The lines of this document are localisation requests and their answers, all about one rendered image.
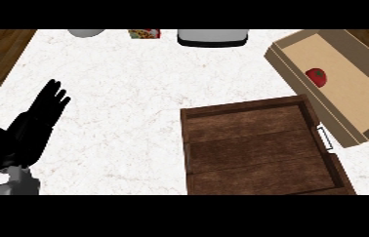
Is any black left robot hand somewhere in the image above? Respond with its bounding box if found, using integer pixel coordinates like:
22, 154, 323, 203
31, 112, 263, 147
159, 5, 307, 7
0, 79, 72, 170

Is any dark brown wooden tray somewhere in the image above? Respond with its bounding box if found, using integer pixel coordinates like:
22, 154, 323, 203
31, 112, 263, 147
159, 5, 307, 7
179, 95, 357, 196

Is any red tomato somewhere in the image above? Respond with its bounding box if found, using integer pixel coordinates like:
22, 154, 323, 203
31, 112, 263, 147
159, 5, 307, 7
304, 67, 329, 89

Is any tan cardboard box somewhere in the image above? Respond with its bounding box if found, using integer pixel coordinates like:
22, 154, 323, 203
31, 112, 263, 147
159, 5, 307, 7
263, 29, 369, 149

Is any grey round bowl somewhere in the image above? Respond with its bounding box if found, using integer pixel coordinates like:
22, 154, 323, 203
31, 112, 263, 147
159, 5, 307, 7
66, 29, 106, 39

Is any colourful patterned packet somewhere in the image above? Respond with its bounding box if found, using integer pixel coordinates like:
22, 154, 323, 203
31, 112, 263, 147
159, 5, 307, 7
127, 29, 162, 40

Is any brown wooden cabinet edge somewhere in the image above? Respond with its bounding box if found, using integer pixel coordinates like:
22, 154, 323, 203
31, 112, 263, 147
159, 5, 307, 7
0, 29, 38, 87

